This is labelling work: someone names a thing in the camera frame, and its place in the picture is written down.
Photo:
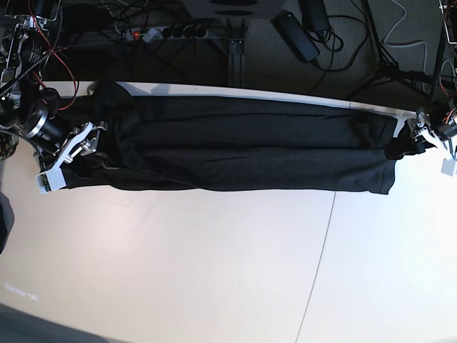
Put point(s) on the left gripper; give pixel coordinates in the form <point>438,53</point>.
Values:
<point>413,137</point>

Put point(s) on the black power adapter brick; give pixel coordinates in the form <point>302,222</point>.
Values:
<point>296,37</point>

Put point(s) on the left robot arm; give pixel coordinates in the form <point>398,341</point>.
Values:
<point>448,9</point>

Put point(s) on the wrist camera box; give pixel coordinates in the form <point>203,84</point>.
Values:
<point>51,180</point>
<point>449,167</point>

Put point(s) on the black tripod stand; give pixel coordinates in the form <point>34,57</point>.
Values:
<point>388,68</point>

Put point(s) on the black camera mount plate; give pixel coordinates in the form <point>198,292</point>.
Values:
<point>251,9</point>

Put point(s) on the black power strip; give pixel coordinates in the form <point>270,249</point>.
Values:
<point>168,33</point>

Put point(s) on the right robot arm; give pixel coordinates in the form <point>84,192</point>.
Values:
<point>30,110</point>

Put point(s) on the black patterned round object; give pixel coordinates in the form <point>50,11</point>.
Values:
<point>8,144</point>

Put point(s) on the aluminium frame post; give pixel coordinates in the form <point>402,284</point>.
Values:
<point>236,30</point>

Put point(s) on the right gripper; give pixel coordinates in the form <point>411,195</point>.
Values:
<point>81,140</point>

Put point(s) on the black T-shirt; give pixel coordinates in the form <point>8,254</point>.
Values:
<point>226,144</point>

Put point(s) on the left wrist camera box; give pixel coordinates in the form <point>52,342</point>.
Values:
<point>449,167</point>

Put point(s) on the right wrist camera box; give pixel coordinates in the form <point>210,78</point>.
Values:
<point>51,180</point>

